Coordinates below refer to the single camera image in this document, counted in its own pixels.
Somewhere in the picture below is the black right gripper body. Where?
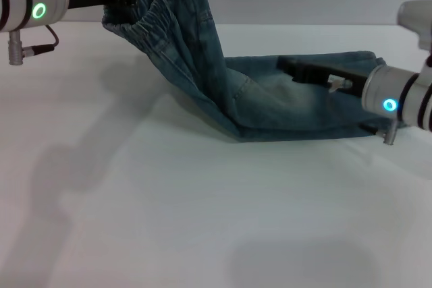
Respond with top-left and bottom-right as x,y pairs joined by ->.
302,61 -> 369,96

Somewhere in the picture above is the blue denim shorts basketball print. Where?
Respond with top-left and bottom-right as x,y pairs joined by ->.
101,0 -> 389,143

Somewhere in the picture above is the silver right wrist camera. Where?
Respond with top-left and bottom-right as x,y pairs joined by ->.
397,0 -> 432,51

